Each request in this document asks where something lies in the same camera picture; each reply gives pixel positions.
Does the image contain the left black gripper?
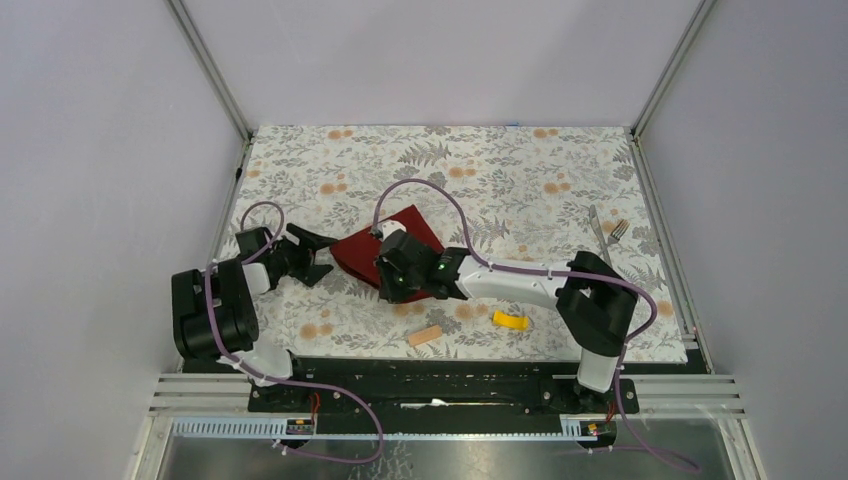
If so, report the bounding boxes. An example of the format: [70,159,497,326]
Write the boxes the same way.
[266,223,337,285]

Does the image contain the dark red cloth napkin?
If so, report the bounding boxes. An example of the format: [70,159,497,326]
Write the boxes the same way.
[329,203,446,289]

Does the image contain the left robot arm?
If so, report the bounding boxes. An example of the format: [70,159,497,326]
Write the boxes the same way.
[171,224,337,411]

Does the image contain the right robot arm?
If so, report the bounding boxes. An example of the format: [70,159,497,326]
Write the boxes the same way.
[375,230,648,412]

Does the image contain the floral patterned table mat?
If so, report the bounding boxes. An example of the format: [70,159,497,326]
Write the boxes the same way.
[218,125,686,363]

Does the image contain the light wooden block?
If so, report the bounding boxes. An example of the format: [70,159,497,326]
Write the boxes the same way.
[407,325,443,347]

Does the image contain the yellow block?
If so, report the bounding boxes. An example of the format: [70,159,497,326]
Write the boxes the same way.
[492,311,530,331]

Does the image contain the silver table knife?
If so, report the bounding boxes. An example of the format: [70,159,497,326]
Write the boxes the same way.
[588,204,613,266]

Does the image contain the silver fork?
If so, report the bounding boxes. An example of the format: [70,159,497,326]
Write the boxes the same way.
[607,220,630,246]

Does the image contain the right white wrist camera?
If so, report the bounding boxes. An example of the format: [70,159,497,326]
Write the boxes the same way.
[372,220,407,241]

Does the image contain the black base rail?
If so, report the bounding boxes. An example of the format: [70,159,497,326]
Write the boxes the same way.
[248,357,640,435]

